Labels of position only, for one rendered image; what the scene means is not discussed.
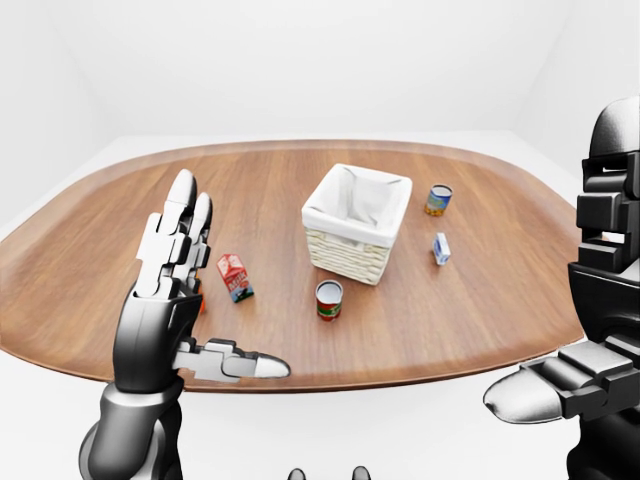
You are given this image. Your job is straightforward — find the red white milk carton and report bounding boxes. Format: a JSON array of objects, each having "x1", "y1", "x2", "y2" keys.
[{"x1": 216, "y1": 253, "x2": 255, "y2": 304}]

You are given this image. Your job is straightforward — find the red green labelled tin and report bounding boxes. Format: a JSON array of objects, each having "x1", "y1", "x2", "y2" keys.
[{"x1": 315, "y1": 279, "x2": 344, "y2": 323}]

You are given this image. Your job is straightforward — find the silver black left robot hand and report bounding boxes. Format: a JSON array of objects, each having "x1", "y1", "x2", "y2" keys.
[{"x1": 112, "y1": 168, "x2": 292, "y2": 395}]

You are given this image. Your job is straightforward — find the white lined wicker basket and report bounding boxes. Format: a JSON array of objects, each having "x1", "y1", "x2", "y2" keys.
[{"x1": 301, "y1": 163, "x2": 414, "y2": 287}]

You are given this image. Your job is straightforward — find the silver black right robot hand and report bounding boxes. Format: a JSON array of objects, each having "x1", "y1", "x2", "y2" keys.
[{"x1": 482, "y1": 95, "x2": 640, "y2": 425}]

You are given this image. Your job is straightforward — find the blue yellow labelled tin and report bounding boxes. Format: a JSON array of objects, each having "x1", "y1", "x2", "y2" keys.
[{"x1": 424, "y1": 183, "x2": 454, "y2": 218}]

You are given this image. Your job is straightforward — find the small blue white box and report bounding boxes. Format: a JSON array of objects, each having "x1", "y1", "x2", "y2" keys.
[{"x1": 432, "y1": 232, "x2": 451, "y2": 267}]

